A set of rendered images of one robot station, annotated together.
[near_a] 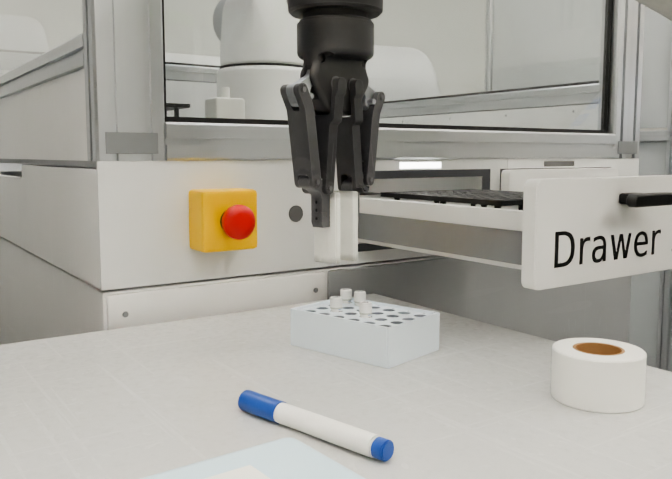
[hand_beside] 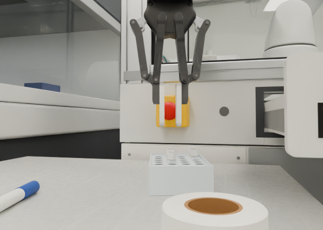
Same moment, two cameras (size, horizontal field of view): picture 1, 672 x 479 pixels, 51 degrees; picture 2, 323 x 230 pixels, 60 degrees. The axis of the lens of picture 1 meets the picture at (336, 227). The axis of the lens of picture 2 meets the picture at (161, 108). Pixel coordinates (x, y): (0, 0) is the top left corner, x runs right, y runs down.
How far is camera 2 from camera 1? 52 cm
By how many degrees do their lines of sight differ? 48
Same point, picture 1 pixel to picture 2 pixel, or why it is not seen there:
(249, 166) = (194, 85)
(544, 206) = (298, 78)
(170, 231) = (151, 117)
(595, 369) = (164, 222)
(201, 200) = not seen: hidden behind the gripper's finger
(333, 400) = (70, 199)
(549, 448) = not seen: outside the picture
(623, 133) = not seen: outside the picture
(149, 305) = (140, 151)
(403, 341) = (166, 179)
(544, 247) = (301, 116)
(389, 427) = (33, 220)
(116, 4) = (130, 16)
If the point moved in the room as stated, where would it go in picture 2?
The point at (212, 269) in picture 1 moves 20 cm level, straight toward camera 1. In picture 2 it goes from (172, 138) to (108, 144)
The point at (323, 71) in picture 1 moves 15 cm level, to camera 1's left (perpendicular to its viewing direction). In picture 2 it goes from (151, 11) to (102, 32)
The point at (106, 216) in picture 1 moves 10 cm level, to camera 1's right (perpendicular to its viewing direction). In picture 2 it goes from (122, 108) to (148, 107)
